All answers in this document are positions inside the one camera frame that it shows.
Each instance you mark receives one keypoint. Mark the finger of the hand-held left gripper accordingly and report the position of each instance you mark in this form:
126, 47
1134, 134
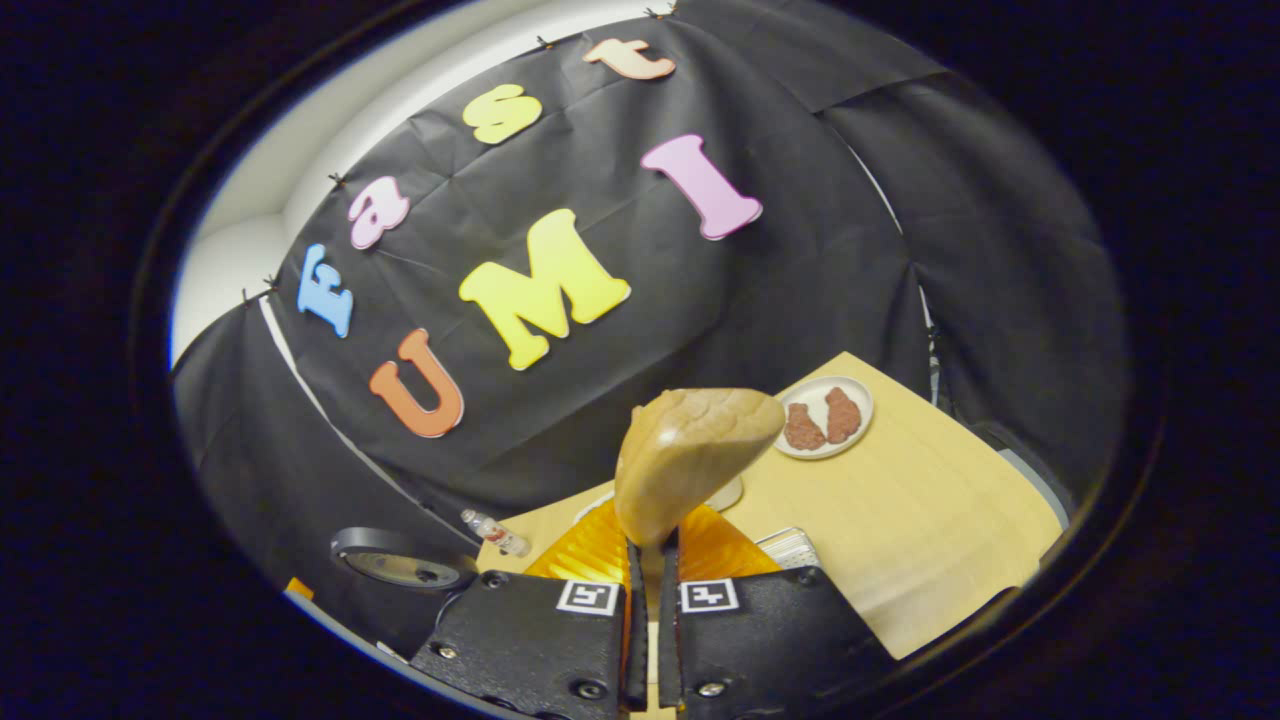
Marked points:
300, 589

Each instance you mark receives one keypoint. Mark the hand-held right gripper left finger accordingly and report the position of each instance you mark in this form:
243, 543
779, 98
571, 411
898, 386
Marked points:
634, 620

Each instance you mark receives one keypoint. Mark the small white plate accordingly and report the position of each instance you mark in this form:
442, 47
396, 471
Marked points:
822, 447

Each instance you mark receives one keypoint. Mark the wooden spoon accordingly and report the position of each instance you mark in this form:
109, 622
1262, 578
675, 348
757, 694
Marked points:
690, 460

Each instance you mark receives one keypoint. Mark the white toaster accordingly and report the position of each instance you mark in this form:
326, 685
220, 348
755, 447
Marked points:
725, 493

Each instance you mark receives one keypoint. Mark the dark rice cooker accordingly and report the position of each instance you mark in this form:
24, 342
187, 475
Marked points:
400, 560

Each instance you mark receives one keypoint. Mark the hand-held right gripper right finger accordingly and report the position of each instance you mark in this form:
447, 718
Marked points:
667, 620

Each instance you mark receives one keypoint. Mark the small red label bottle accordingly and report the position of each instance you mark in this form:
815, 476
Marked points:
497, 533

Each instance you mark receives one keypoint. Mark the brown meat piece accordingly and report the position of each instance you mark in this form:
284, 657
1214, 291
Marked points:
802, 428
843, 415

